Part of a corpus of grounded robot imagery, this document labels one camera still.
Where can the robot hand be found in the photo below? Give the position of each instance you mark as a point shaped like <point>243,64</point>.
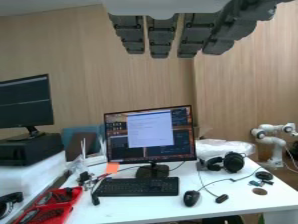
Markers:
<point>161,36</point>

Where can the computer monitor with lit screen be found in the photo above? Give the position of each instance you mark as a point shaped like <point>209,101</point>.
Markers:
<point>150,133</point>

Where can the teal chair back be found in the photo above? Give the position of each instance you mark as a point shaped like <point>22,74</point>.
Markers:
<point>77,131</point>

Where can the clear plastic bag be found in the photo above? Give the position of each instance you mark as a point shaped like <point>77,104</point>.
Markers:
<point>221,146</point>

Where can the small white jointed device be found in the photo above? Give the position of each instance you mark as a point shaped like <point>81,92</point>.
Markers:
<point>270,133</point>

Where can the orange sticky note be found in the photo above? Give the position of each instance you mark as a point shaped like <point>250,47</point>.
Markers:
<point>112,167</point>

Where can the black case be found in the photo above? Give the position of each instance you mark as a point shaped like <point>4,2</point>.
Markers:
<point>28,148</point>

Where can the black computer mouse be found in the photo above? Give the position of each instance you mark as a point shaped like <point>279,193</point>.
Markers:
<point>191,198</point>

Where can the small black gadget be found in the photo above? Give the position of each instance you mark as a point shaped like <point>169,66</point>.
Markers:
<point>94,199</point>

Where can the white foam box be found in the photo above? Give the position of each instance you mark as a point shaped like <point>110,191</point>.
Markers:
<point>26,176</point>

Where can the white desk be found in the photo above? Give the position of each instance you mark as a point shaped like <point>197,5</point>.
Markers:
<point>154,210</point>

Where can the red tray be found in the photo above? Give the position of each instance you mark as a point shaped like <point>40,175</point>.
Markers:
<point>54,196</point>
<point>44,215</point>

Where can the black headset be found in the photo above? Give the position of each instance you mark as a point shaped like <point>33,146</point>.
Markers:
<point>9,201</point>

